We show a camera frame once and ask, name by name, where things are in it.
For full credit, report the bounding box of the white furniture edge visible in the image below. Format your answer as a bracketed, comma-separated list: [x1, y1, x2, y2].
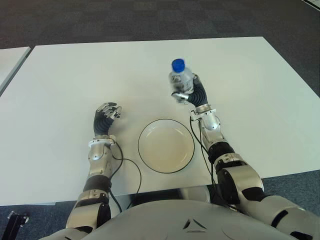
[299, 0, 320, 11]

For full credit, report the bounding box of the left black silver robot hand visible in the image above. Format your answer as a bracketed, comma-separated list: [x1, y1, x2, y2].
[93, 101, 123, 137]

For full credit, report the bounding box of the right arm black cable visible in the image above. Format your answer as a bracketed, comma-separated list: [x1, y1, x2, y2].
[189, 117, 226, 201]

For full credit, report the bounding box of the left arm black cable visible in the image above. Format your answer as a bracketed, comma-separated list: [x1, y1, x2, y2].
[108, 144, 143, 213]

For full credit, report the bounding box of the white plate with black rim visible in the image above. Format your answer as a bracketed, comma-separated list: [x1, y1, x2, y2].
[137, 118, 195, 173]

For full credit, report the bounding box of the black wheeled stand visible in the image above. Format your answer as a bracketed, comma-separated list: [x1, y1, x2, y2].
[7, 211, 31, 238]

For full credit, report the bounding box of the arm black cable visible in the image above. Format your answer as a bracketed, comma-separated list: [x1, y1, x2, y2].
[108, 144, 143, 213]
[189, 117, 226, 201]

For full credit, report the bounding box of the grey robot leg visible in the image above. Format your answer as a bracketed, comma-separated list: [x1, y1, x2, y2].
[178, 186, 212, 204]

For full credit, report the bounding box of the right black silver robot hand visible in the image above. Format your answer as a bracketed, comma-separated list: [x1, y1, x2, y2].
[171, 73, 210, 109]

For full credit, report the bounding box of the neighbouring white table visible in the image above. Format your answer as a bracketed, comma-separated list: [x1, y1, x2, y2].
[0, 46, 32, 97]

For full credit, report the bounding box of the grey robot torso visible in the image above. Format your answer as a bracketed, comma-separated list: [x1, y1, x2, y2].
[44, 198, 320, 240]

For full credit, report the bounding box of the clear bottle with blue cap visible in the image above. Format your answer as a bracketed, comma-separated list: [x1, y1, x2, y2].
[167, 58, 196, 95]

